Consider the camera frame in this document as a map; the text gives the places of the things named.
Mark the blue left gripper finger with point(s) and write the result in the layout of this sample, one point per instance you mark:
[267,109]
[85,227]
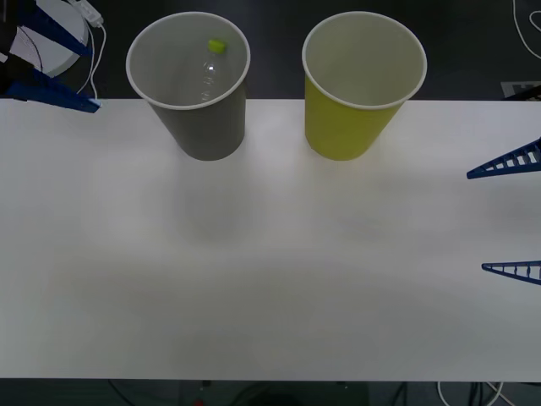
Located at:
[55,31]
[55,94]

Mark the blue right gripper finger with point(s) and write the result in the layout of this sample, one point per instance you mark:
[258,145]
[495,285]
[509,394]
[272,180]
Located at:
[522,270]
[513,160]

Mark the grey floor tag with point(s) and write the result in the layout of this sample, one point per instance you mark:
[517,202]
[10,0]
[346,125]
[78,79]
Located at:
[507,88]

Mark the white power strip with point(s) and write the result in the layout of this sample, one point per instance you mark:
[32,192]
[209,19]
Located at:
[89,10]

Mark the clear bottle with green cap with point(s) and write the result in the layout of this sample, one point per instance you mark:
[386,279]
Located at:
[216,45]

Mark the yellow-green plastic waste bin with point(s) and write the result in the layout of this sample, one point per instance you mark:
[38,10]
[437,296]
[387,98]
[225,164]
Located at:
[342,131]

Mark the white round flat base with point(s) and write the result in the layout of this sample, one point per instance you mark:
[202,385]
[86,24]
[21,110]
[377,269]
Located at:
[46,51]

